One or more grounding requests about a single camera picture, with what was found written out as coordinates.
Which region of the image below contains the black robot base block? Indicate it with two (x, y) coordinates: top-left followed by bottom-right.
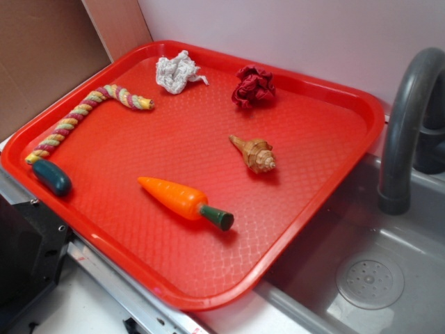
(1, 198), (70, 308)

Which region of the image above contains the orange toy carrot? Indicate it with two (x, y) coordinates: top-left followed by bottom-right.
(137, 177), (234, 232)

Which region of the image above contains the red plastic tray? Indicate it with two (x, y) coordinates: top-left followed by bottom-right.
(1, 41), (385, 311)

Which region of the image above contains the brown seashell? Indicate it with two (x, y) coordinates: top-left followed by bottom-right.
(229, 135), (276, 174)

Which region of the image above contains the crumpled red paper ball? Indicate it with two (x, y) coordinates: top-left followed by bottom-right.
(232, 65), (276, 109)

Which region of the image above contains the crumpled white paper ball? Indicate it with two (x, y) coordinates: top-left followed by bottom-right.
(155, 50), (209, 95)

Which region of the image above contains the grey plastic sink basin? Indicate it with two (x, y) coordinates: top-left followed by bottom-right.
(257, 155), (444, 333)

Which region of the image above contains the dark green toy pickle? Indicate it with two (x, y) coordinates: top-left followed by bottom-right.
(32, 159), (72, 197)

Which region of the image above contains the grey toy faucet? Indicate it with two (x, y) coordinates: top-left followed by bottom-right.
(378, 47), (444, 215)

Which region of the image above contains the brown cardboard panel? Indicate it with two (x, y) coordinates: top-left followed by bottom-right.
(1, 1), (152, 140)

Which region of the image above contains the multicolour twisted rope toy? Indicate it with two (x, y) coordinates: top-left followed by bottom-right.
(25, 84), (155, 165)

